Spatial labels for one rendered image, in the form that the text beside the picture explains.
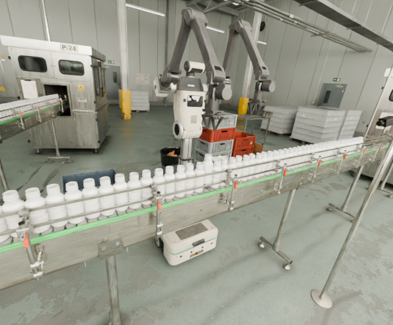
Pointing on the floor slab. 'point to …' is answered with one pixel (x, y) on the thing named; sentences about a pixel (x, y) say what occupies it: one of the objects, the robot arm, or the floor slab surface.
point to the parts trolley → (254, 124)
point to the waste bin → (169, 158)
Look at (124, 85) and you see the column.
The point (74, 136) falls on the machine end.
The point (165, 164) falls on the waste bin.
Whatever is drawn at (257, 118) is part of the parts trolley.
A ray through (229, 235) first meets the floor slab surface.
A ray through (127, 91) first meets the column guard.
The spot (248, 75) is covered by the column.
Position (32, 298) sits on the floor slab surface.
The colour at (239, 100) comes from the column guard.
